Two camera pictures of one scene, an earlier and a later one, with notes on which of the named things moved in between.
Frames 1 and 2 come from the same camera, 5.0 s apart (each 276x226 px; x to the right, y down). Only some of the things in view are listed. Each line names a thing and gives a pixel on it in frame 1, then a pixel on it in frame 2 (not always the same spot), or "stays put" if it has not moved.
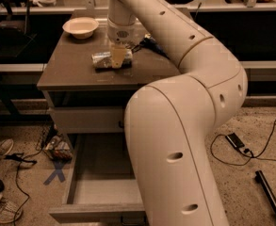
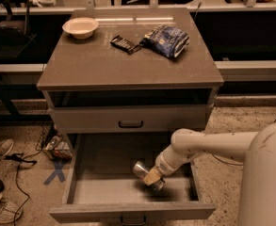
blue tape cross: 58,172 stays put
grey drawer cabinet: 90,104 stays put
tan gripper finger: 118,54 → 153,176
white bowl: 81,27 stays put
